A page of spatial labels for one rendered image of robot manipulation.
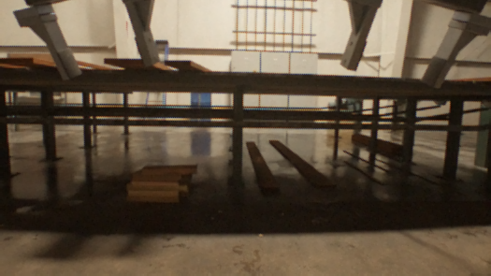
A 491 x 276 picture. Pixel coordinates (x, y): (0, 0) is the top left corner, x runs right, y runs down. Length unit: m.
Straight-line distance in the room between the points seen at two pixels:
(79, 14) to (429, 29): 10.84
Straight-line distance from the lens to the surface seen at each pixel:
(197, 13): 8.04
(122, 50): 7.45
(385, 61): 8.83
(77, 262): 1.32
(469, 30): 0.43
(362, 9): 0.36
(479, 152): 3.76
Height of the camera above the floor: 0.69
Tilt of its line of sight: 5 degrees down
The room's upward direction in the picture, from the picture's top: 1 degrees clockwise
